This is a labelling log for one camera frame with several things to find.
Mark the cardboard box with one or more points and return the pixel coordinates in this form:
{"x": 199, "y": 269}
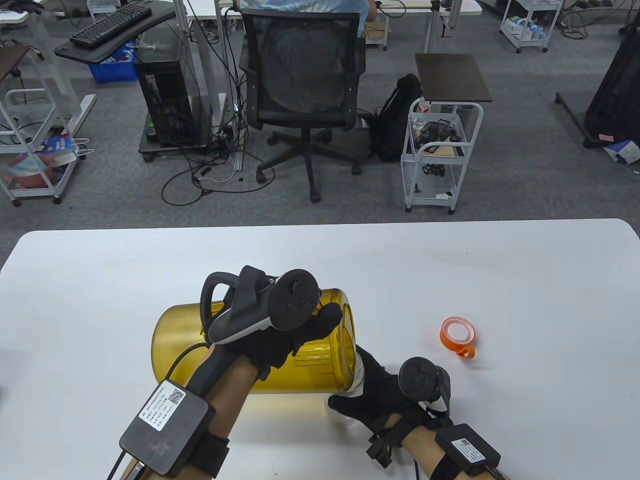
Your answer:
{"x": 377, "y": 32}

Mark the black hand controller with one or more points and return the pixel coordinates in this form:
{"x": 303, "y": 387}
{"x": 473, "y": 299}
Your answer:
{"x": 295, "y": 297}
{"x": 420, "y": 375}

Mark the wooden board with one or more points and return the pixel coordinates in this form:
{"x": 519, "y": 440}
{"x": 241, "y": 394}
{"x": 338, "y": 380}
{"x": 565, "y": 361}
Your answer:
{"x": 445, "y": 150}

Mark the yellow transparent kettle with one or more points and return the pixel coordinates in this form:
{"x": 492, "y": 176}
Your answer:
{"x": 310, "y": 372}

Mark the black keyboard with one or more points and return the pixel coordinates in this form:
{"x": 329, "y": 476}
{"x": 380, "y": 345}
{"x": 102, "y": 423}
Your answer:
{"x": 110, "y": 22}

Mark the white cart with basketball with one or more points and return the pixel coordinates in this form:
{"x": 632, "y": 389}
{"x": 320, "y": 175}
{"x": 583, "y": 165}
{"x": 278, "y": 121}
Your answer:
{"x": 30, "y": 92}

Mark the person's right hand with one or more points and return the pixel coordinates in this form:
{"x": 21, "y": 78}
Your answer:
{"x": 385, "y": 400}

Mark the black backpack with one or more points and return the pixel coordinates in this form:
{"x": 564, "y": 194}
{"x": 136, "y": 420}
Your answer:
{"x": 392, "y": 125}

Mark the person's right forearm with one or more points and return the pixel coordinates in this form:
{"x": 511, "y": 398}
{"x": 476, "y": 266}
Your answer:
{"x": 420, "y": 445}

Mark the black computer tower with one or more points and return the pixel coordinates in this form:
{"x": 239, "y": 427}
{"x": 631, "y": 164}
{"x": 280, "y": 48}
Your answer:
{"x": 165, "y": 100}

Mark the small white storage cart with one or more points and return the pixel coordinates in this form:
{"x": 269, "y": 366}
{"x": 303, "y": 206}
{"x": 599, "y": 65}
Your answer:
{"x": 530, "y": 46}

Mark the person's left hand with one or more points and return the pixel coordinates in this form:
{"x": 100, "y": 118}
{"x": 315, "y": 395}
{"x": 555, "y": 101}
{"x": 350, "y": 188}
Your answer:
{"x": 272, "y": 347}

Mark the clear water cup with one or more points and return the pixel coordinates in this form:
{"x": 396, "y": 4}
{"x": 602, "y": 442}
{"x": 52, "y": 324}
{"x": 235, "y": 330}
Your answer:
{"x": 360, "y": 377}

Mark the person's left forearm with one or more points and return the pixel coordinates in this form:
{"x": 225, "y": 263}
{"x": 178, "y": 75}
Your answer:
{"x": 230, "y": 390}

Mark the orange cup lid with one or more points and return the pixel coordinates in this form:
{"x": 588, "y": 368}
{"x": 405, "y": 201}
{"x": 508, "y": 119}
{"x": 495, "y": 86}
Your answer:
{"x": 457, "y": 332}

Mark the white rolling cart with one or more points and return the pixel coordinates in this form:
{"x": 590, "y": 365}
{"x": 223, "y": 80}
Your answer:
{"x": 435, "y": 202}

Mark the black mesh office chair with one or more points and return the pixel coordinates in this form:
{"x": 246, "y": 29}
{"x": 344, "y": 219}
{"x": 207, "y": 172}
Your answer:
{"x": 300, "y": 65}

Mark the dark brown side table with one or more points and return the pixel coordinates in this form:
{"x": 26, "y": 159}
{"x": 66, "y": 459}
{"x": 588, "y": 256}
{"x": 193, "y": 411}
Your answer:
{"x": 452, "y": 77}

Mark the white blue carton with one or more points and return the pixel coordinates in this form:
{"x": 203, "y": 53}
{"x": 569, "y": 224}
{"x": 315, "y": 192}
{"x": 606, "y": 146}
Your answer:
{"x": 625, "y": 152}

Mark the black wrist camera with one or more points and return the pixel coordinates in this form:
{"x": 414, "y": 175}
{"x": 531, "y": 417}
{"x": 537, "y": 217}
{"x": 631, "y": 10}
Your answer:
{"x": 382, "y": 452}

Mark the blue plastic crate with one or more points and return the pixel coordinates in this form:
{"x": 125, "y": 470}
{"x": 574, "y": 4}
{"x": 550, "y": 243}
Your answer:
{"x": 112, "y": 72}

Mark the black fabric stand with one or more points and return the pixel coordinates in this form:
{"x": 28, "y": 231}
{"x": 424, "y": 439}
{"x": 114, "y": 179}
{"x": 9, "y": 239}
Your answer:
{"x": 615, "y": 100}

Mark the black curved desk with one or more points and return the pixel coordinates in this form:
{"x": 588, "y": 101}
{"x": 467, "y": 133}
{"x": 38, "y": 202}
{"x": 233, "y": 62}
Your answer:
{"x": 80, "y": 54}

